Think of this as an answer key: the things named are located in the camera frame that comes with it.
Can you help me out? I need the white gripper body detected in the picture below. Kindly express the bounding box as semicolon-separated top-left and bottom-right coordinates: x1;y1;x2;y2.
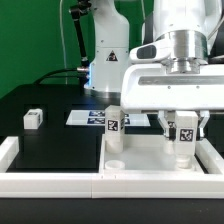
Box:
120;40;224;113

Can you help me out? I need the white sheet with AprilTags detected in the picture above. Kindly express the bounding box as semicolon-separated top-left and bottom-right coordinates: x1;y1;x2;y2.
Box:
66;110;150;127

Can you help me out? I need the white hanging cable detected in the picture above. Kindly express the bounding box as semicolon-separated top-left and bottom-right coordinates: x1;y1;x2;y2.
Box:
59;0;69;86

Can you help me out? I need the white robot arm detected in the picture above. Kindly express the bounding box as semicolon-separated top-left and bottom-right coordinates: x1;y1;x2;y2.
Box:
84;0;224;141

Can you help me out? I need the white square table top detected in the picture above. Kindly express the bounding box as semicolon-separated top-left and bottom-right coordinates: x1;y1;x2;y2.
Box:
99;134;203;174

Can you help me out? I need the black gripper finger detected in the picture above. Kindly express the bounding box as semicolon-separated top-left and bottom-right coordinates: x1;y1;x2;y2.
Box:
198;110;210;139
157;111;170;138

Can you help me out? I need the white U-shaped obstacle fence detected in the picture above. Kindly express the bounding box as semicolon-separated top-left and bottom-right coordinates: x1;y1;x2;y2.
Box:
0;137;224;198

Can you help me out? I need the black cable bundle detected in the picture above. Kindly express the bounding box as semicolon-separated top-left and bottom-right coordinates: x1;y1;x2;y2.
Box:
32;67;90;85

